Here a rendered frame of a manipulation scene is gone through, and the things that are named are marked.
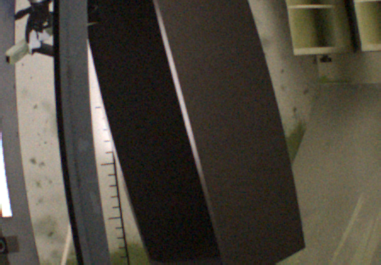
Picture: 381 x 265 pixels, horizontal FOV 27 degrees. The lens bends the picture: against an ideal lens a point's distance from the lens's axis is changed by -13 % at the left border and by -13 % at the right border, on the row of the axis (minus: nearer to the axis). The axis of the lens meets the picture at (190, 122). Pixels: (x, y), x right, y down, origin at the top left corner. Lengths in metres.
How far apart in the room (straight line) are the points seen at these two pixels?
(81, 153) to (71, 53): 0.20
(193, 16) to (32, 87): 1.13
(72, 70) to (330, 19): 2.45
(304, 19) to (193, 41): 1.30
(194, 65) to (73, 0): 1.15
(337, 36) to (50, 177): 1.50
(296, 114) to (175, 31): 1.75
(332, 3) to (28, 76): 1.50
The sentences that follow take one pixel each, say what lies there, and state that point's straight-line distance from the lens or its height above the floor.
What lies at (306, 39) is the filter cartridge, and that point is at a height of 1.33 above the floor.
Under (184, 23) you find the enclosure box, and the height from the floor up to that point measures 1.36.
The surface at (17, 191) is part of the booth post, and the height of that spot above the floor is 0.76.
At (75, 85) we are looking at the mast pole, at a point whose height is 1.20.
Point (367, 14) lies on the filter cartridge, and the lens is 3.56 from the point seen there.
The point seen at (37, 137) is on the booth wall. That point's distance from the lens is 3.69.
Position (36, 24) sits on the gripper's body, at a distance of 2.70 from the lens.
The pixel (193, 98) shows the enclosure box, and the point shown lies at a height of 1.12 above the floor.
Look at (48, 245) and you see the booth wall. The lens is 3.74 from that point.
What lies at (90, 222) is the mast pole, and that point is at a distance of 1.68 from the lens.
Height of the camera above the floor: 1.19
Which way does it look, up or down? 3 degrees down
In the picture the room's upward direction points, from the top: 5 degrees counter-clockwise
